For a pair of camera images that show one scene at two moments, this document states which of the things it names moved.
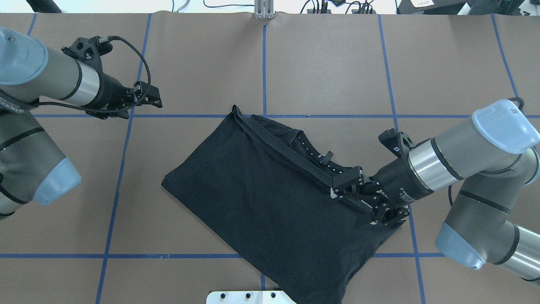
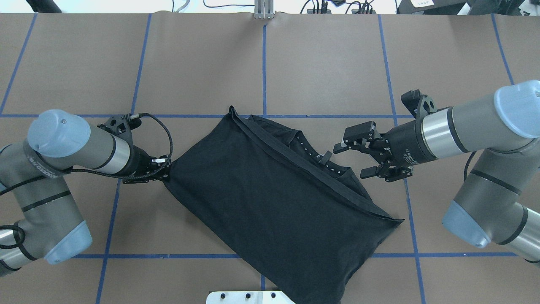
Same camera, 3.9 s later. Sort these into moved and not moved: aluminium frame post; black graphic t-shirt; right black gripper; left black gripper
Moved: left black gripper; right black gripper
Not moved: aluminium frame post; black graphic t-shirt
